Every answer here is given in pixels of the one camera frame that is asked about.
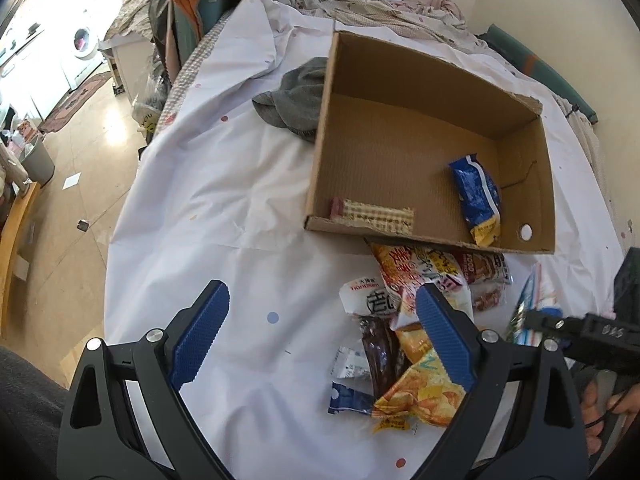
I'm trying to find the orange red snack bag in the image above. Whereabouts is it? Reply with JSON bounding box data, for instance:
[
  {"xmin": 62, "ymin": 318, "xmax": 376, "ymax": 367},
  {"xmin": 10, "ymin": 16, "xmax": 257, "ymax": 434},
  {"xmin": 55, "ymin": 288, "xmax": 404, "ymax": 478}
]
[{"xmin": 369, "ymin": 242, "xmax": 474, "ymax": 330}]

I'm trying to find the blue yellow snack packet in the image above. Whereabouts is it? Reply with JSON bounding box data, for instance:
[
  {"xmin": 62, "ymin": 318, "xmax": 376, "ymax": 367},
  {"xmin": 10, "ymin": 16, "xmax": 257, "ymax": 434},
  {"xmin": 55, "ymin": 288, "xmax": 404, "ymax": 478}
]
[{"xmin": 449, "ymin": 154, "xmax": 501, "ymax": 247}]

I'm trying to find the brown cardboard box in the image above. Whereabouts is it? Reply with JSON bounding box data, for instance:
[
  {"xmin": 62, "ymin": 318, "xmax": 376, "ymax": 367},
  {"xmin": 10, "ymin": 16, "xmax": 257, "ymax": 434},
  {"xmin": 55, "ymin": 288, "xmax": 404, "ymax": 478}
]
[{"xmin": 304, "ymin": 32, "xmax": 555, "ymax": 254}]

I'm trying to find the grey trash bin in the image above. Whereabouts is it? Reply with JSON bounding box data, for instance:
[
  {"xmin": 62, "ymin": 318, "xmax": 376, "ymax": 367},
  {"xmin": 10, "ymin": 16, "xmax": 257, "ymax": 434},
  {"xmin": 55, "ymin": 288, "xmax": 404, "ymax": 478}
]
[{"xmin": 21, "ymin": 136, "xmax": 55, "ymax": 186}]

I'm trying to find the white washing machine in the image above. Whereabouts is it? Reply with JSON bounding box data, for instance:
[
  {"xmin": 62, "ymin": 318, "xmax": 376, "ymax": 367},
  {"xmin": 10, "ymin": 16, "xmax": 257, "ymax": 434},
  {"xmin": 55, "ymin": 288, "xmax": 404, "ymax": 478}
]
[{"xmin": 50, "ymin": 6, "xmax": 102, "ymax": 91}]

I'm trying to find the white red snack bag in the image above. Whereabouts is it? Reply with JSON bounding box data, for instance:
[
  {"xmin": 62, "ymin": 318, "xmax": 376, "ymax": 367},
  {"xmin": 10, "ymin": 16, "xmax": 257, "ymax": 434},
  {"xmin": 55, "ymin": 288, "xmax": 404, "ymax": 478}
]
[{"xmin": 338, "ymin": 278, "xmax": 396, "ymax": 318}]

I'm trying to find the dark brown snack stick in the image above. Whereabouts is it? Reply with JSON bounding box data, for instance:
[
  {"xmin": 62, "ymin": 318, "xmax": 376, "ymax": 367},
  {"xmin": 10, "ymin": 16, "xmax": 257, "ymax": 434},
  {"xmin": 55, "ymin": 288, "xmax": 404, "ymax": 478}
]
[{"xmin": 359, "ymin": 316, "xmax": 404, "ymax": 399}]

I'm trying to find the right hand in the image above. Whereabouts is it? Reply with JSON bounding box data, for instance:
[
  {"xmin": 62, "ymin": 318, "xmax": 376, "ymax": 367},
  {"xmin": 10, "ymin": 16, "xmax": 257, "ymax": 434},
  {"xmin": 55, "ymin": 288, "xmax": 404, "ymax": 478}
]
[{"xmin": 579, "ymin": 378, "xmax": 640, "ymax": 456}]

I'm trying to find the small clear red candy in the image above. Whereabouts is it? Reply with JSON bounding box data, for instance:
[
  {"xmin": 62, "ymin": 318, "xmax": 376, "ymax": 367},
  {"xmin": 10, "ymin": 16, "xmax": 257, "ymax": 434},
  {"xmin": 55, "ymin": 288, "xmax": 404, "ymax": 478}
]
[{"xmin": 470, "ymin": 283, "xmax": 508, "ymax": 312}]

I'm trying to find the white printed bed sheet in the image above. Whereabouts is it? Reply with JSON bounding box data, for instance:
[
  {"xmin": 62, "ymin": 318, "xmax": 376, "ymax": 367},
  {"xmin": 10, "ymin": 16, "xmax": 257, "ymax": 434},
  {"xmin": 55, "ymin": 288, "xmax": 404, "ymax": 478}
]
[{"xmin": 104, "ymin": 0, "xmax": 624, "ymax": 479}]

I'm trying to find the small blue white sachet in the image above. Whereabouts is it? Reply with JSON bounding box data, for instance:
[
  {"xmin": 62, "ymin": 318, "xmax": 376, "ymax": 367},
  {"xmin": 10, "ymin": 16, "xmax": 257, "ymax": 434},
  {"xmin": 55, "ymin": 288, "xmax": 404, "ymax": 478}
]
[{"xmin": 328, "ymin": 382, "xmax": 375, "ymax": 416}]

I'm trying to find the wooden chair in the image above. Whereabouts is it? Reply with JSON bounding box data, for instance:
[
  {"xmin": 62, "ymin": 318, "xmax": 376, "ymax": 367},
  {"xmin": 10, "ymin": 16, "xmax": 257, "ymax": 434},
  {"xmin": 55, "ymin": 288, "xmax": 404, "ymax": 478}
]
[{"xmin": 0, "ymin": 182, "xmax": 41, "ymax": 339}]

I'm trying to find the grey dark cloth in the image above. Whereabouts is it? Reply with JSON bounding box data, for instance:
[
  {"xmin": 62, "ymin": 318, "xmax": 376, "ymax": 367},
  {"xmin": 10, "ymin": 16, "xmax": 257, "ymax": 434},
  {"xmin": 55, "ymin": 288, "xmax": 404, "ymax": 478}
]
[{"xmin": 252, "ymin": 58, "xmax": 328, "ymax": 144}]

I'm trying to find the white blue chip bag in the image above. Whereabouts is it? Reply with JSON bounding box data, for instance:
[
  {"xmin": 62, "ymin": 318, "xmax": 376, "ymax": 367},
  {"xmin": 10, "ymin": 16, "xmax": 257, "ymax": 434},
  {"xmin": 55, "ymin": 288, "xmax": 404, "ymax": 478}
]
[{"xmin": 506, "ymin": 262, "xmax": 562, "ymax": 347}]

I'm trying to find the yellow chip bag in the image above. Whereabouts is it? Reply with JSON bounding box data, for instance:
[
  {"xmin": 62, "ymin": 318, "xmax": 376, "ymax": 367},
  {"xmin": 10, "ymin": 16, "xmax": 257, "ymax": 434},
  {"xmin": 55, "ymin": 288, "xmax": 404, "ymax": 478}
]
[{"xmin": 372, "ymin": 327, "xmax": 466, "ymax": 431}]

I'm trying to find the floor rug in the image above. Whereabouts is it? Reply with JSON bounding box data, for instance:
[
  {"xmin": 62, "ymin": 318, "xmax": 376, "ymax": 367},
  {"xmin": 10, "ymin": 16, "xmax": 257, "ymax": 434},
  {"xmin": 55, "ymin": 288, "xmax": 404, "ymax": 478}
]
[{"xmin": 38, "ymin": 72, "xmax": 112, "ymax": 133}]

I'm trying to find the crumpled floral blanket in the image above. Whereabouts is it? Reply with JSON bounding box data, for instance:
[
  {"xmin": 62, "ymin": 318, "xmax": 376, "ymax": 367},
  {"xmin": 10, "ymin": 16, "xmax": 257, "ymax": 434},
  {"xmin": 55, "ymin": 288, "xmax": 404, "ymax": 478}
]
[{"xmin": 276, "ymin": 0, "xmax": 489, "ymax": 54}]

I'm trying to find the wafer biscuit packet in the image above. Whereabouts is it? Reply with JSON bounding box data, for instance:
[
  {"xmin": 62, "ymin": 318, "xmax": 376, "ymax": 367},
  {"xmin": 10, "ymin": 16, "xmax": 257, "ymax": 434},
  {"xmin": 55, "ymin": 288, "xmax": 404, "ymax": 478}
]
[{"xmin": 330, "ymin": 197, "xmax": 414, "ymax": 235}]

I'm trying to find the teal pillow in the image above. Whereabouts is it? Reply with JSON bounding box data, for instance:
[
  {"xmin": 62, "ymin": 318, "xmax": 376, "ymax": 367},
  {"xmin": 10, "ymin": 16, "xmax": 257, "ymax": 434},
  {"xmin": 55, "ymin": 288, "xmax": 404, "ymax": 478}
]
[{"xmin": 478, "ymin": 24, "xmax": 599, "ymax": 125}]

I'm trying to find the red brown snack packet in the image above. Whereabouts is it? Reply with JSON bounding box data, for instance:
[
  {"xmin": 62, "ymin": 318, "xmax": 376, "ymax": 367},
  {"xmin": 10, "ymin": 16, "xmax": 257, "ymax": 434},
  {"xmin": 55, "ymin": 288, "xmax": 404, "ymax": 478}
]
[{"xmin": 451, "ymin": 248, "xmax": 512, "ymax": 285}]

